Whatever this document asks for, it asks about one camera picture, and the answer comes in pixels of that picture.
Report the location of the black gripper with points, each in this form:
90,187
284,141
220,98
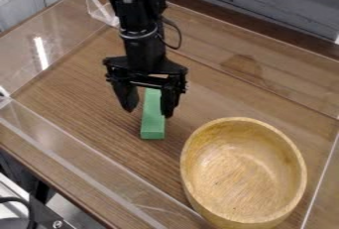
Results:
146,67

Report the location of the green rectangular block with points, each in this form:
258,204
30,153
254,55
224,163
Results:
152,127

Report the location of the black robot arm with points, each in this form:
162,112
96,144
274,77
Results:
140,21

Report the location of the brown wooden bowl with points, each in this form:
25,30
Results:
243,173

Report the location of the clear acrylic corner bracket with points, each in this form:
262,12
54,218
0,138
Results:
102,12

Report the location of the clear acrylic tray wall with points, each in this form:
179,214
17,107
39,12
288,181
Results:
66,130

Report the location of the black metal bracket with bolt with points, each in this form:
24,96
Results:
46,218

